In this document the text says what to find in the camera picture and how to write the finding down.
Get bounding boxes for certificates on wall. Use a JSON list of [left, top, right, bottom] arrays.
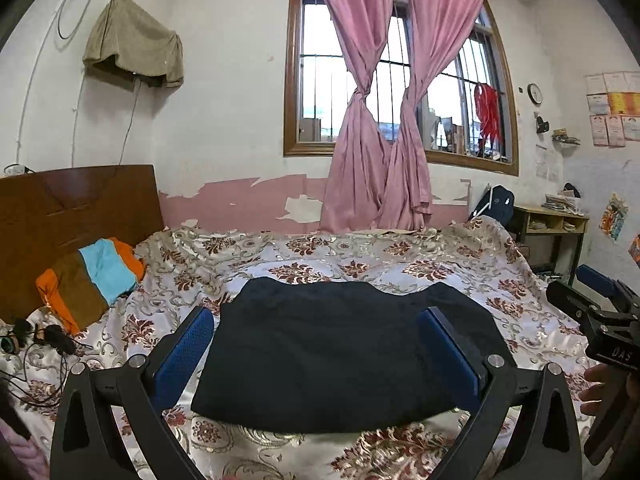
[[585, 70, 640, 148]]

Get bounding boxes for person's right hand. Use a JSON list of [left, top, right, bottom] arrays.
[[578, 364, 615, 416]]

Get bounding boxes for blue white backpack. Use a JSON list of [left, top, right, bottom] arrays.
[[469, 185, 514, 226]]

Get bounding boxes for large black jacket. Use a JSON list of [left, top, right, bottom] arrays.
[[191, 278, 514, 434]]

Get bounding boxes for round wall clock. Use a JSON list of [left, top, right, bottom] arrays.
[[527, 82, 544, 106]]

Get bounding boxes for wooden headboard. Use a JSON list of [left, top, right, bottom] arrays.
[[0, 165, 165, 323]]

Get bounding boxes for blue orange brown pillow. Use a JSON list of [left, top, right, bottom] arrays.
[[36, 237, 145, 336]]

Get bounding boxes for black headphones with cable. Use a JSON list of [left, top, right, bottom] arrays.
[[1, 320, 77, 408]]

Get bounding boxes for pink curtain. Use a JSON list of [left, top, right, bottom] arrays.
[[320, 0, 485, 233]]

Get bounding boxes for olive cloth covered wall unit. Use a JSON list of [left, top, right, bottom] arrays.
[[82, 0, 184, 88]]

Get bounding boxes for colourful wall poster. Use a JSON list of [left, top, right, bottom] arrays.
[[599, 193, 629, 242]]

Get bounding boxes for small wall shelf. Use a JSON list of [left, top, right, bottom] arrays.
[[551, 129, 580, 146]]

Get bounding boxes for red clothes outside window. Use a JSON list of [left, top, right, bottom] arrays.
[[474, 84, 500, 155]]

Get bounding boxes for wooden desk shelf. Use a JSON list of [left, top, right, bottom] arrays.
[[506, 205, 589, 285]]

